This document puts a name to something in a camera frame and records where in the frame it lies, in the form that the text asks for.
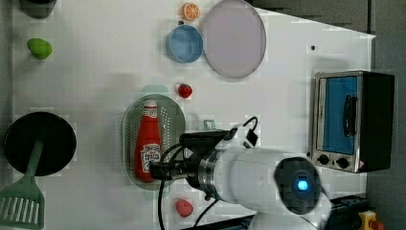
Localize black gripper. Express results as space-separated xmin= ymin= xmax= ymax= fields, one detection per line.
xmin=149 ymin=149 xmax=203 ymax=189

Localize red plush ketchup bottle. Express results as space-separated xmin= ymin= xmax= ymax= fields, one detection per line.
xmin=134 ymin=100 xmax=162 ymax=183

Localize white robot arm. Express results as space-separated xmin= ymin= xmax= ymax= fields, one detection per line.
xmin=149 ymin=147 xmax=331 ymax=230

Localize green oval strainer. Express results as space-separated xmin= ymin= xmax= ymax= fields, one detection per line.
xmin=122 ymin=84 xmax=186 ymax=200

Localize pink strawberry toy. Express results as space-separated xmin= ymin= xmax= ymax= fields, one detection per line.
xmin=175 ymin=199 xmax=193 ymax=218

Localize red strawberry toy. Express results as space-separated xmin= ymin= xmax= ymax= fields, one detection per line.
xmin=177 ymin=83 xmax=192 ymax=99

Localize blue metal cup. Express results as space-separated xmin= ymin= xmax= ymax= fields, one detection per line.
xmin=166 ymin=24 xmax=204 ymax=63

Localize black frying pan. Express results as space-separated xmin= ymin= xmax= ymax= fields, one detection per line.
xmin=4 ymin=112 xmax=77 ymax=176

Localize large grey round plate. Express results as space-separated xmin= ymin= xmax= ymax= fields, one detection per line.
xmin=202 ymin=0 xmax=266 ymax=79

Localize orange slice toy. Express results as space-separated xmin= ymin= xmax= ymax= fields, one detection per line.
xmin=181 ymin=3 xmax=200 ymax=21

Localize green slotted spatula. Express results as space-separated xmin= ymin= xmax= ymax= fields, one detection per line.
xmin=0 ymin=130 xmax=45 ymax=230

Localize silver toaster oven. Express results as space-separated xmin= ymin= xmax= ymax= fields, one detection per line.
xmin=311 ymin=70 xmax=395 ymax=173

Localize yellow red clamp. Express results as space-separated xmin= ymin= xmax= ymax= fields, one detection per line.
xmin=358 ymin=211 xmax=385 ymax=230

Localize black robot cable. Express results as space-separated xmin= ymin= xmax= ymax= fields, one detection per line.
xmin=157 ymin=143 xmax=192 ymax=230

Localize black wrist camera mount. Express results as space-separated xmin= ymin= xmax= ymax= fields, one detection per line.
xmin=179 ymin=124 xmax=259 ymax=153

